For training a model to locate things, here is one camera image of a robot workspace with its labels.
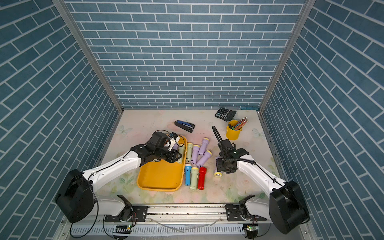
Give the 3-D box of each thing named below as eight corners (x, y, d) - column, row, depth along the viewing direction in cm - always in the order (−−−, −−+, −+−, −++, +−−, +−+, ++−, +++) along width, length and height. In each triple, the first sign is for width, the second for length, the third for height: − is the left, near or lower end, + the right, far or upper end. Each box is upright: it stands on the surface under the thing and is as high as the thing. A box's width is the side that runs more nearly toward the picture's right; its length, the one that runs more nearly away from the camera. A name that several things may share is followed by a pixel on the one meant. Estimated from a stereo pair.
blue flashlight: (184, 185, 83) (183, 183, 80) (185, 166, 90) (185, 163, 87) (190, 185, 83) (190, 183, 80) (191, 166, 90) (191, 163, 87)
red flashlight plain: (197, 189, 83) (197, 188, 81) (199, 168, 91) (199, 166, 89) (205, 190, 83) (205, 188, 81) (206, 169, 91) (207, 167, 89)
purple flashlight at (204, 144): (197, 154, 97) (197, 151, 95) (204, 139, 105) (204, 136, 102) (203, 156, 96) (203, 153, 94) (209, 140, 104) (209, 138, 101)
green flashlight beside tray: (185, 162, 92) (184, 159, 89) (187, 145, 100) (187, 142, 97) (191, 162, 92) (191, 160, 89) (193, 145, 100) (193, 142, 97)
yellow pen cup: (227, 142, 104) (230, 131, 95) (223, 132, 110) (225, 121, 100) (238, 139, 106) (242, 129, 96) (233, 129, 111) (236, 119, 102)
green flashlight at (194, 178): (190, 190, 82) (190, 188, 80) (191, 169, 90) (191, 167, 88) (198, 190, 82) (198, 188, 80) (198, 169, 90) (198, 167, 88)
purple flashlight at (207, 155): (196, 165, 92) (195, 163, 90) (207, 151, 98) (207, 149, 96) (201, 169, 90) (201, 167, 88) (212, 154, 97) (212, 152, 95)
